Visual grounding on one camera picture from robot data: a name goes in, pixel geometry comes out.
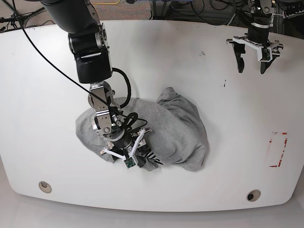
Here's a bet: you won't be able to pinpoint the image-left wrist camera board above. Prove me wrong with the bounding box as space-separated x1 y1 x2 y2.
123 156 138 169

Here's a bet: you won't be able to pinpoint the white cable on floor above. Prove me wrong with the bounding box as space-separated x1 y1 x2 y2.
227 11 285 26

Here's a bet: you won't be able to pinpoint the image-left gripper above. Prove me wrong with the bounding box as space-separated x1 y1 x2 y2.
100 128 154 164

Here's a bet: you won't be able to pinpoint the white power strip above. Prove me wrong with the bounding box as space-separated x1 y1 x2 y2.
283 5 304 19

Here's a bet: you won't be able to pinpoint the grey printed T-shirt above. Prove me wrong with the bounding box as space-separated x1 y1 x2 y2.
75 86 209 172

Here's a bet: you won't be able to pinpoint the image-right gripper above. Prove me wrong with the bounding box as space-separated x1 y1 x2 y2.
226 23 284 74

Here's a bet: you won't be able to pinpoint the left table cable grommet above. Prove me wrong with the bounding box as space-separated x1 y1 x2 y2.
38 181 52 194

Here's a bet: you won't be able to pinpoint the yellow cable on floor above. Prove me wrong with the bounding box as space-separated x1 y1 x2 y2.
91 0 121 5

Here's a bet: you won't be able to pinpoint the grey metal frame leg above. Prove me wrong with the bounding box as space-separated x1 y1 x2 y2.
149 0 173 20

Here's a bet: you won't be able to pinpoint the red tape rectangle marking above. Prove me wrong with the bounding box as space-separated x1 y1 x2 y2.
266 132 288 168

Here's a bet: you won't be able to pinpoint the right table cable grommet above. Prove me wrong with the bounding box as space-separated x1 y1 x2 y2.
247 190 261 202

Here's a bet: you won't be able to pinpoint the black tripod legs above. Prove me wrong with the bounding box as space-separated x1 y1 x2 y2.
0 0 46 33

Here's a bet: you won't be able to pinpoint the table cable grommet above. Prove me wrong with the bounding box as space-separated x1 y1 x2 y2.
247 190 261 202
38 181 52 194

